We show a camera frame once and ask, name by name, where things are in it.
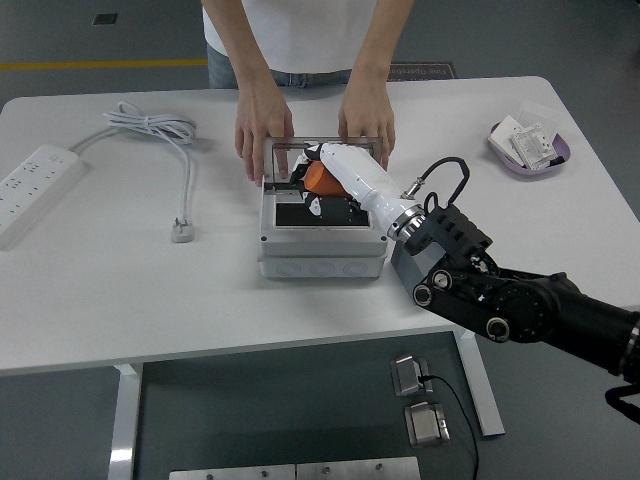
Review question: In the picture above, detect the open metal floor socket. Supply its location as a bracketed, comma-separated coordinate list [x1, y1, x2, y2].
[403, 401, 451, 447]
[389, 353, 435, 398]

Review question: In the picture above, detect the person's left hand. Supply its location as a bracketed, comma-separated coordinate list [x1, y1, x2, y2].
[337, 82, 397, 171]

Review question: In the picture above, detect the metal floor plate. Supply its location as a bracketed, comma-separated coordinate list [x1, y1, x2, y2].
[295, 455, 421, 480]
[168, 463, 297, 480]

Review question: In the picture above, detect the white table leg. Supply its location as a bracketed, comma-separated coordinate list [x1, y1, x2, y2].
[107, 363, 145, 480]
[453, 329, 506, 440]

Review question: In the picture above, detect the white power strip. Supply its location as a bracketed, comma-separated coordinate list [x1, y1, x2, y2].
[0, 143, 87, 250]

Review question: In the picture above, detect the transparent hinged box lid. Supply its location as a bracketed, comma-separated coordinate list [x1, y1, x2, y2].
[262, 137, 386, 191]

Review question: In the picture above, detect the purple tray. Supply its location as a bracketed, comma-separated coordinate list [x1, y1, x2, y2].
[487, 119, 574, 180]

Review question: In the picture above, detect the person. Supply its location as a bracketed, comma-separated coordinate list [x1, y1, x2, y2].
[201, 0, 416, 90]

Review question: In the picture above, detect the small white carton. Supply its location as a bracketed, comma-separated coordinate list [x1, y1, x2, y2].
[488, 114, 524, 151]

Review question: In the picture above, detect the clear plastic bag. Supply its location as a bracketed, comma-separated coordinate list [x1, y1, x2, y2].
[514, 99, 564, 136]

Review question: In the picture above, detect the white power cable with plug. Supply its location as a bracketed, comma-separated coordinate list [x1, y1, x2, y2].
[67, 102, 199, 245]

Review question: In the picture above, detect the grey block holder with hole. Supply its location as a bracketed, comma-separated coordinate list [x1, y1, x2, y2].
[389, 239, 446, 296]

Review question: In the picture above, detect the person's right hand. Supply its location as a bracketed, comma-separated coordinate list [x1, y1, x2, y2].
[234, 89, 295, 189]

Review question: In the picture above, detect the thin black floor cable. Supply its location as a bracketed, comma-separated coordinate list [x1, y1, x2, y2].
[419, 373, 481, 480]

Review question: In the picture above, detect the white socket module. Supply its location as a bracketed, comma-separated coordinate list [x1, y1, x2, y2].
[508, 122, 559, 169]

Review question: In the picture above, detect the dark floor sign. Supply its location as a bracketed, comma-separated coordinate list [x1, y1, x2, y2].
[387, 62, 459, 82]

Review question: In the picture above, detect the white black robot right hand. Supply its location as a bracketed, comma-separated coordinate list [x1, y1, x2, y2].
[287, 142, 415, 232]

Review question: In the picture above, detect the orange cylinder battery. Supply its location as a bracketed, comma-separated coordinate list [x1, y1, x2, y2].
[303, 159, 351, 197]

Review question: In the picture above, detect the grey plastic junction box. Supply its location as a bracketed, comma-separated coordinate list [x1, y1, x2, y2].
[257, 187, 390, 280]

